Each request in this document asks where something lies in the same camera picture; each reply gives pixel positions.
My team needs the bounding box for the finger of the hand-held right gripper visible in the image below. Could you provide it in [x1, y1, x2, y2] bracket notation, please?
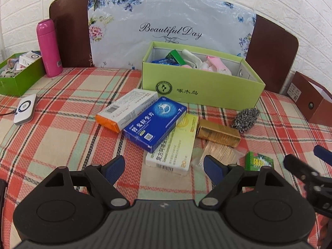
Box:
[283, 154, 322, 187]
[313, 145, 332, 161]

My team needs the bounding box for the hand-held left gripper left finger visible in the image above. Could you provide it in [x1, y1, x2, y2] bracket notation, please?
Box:
[43, 155, 129, 209]

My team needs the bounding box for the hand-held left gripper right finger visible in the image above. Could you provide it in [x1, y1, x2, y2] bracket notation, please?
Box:
[198, 155, 289, 209]

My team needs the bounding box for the bag of toothpicks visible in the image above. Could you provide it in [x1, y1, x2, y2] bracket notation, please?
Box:
[191, 140, 245, 172]

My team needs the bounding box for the gold box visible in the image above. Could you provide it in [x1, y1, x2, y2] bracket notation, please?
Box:
[196, 119, 241, 148]

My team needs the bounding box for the yellow and white medicine box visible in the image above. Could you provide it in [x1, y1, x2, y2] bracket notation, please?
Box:
[145, 114, 199, 175]

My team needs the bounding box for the small green box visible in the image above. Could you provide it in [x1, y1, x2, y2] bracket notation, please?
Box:
[245, 151, 274, 171]
[166, 50, 187, 66]

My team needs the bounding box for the steel wool scrubber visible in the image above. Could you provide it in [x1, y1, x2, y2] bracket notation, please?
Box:
[231, 108, 260, 134]

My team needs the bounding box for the blue medicine box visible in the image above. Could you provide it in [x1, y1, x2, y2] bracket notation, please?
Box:
[123, 96, 188, 153]

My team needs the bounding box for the orange and white medicine box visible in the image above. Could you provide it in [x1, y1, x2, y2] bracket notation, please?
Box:
[95, 89, 159, 133]

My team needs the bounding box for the light green cardboard box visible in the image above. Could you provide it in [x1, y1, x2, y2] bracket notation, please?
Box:
[142, 41, 266, 109]

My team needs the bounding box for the pink and white glove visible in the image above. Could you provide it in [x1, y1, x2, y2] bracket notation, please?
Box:
[200, 55, 232, 76]

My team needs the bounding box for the dark blue printed packet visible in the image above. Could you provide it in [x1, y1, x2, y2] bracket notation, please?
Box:
[151, 58, 180, 66]

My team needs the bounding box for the brown paper box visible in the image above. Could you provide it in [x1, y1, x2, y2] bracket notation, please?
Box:
[287, 71, 332, 123]

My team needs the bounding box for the red plaid bed sheet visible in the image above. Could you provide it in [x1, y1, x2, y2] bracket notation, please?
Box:
[0, 67, 332, 249]

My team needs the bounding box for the white power bank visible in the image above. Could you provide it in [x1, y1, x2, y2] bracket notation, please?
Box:
[13, 94, 37, 125]

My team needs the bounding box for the black object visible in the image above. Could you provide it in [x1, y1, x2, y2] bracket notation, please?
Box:
[0, 180, 7, 213]

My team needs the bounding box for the dark green cardboard box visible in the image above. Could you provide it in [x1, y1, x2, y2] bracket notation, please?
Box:
[0, 51, 46, 97]

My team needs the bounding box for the pink thermos bottle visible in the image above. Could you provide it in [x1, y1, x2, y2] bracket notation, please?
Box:
[36, 19, 63, 78]

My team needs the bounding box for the small white box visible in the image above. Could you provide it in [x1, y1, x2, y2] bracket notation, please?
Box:
[19, 52, 42, 66]

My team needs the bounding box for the brown wooden headboard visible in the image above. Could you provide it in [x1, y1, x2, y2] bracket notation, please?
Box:
[49, 0, 299, 94]

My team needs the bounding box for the floral Beautiful Day board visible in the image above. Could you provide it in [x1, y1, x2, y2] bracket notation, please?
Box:
[88, 0, 257, 70]

